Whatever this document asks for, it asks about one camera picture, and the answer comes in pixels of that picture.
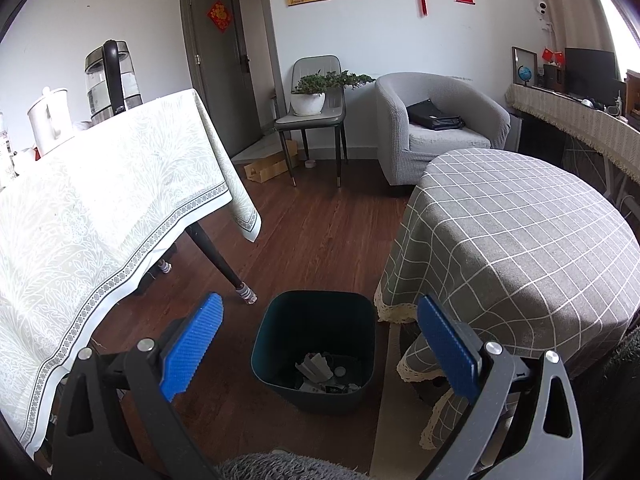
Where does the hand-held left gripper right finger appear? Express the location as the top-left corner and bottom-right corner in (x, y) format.
(416, 294), (586, 480)

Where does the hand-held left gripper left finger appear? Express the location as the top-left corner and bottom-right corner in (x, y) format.
(50, 292), (224, 480)

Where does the dark teal waste bin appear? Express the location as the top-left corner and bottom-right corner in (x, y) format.
(251, 290), (377, 415)

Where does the paper ball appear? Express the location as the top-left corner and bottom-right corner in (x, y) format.
(296, 352), (335, 385)

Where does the beige rug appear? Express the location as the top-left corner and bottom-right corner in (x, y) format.
(370, 310), (441, 480)

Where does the black table leg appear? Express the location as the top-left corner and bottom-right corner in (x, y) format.
(185, 220), (251, 293)

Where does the grey checked tablecloth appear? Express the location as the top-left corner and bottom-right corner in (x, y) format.
(374, 148), (640, 451)

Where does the grey fluffy clothing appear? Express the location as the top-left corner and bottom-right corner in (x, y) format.
(215, 450), (366, 480)
(595, 327), (640, 480)

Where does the flat cardboard box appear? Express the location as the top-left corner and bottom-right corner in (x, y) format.
(243, 140), (301, 182)

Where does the grey armchair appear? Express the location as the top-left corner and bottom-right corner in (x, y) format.
(375, 72), (512, 198)

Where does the black bag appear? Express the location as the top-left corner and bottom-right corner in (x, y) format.
(406, 99), (466, 132)

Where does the side desk with fringed cloth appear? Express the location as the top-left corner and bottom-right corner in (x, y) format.
(505, 82), (640, 183)

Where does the grey door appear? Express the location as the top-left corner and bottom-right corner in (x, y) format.
(190, 0), (263, 158)

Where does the white pitcher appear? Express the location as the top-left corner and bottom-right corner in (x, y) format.
(27, 87), (75, 157)

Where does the potted green plant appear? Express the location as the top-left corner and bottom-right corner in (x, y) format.
(290, 71), (376, 117)

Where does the glass electric kettle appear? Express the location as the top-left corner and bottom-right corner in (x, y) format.
(84, 40), (142, 125)

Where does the brown wooden box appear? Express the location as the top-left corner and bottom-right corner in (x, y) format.
(542, 64), (565, 92)

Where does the grey dining chair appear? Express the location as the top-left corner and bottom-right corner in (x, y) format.
(274, 56), (349, 188)

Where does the black monitor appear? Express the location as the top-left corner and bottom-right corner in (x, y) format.
(565, 48), (626, 106)

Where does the large cardboard box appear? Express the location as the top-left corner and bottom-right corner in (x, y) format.
(625, 72), (640, 126)

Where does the red door decoration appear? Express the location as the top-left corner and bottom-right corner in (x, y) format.
(206, 0), (233, 34)

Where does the bright window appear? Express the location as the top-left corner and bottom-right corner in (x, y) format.
(585, 0), (640, 76)

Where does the dark picture frame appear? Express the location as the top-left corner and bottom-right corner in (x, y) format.
(511, 46), (540, 86)

